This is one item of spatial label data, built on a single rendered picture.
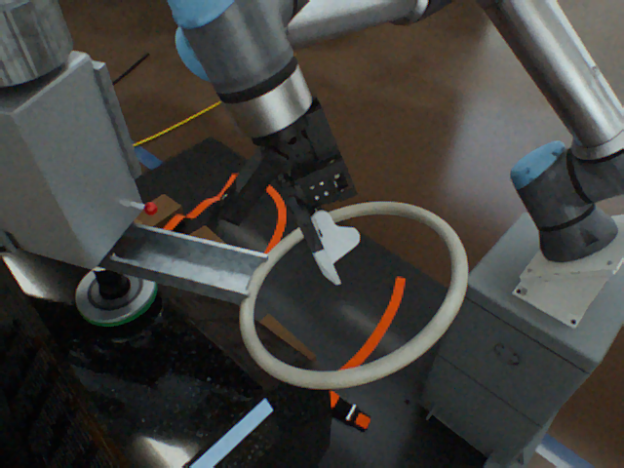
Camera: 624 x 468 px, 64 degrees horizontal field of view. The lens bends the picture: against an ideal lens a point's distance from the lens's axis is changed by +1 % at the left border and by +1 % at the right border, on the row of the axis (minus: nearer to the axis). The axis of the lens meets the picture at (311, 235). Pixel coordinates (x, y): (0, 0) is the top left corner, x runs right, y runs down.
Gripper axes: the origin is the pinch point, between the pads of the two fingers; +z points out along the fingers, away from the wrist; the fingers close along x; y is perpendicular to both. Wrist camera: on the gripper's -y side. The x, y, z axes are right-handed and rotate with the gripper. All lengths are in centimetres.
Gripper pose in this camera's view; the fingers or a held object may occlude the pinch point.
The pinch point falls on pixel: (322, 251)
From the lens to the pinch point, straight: 66.6
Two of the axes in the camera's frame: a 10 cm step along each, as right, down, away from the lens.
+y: 9.2, -3.9, -0.9
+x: -1.7, -5.8, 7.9
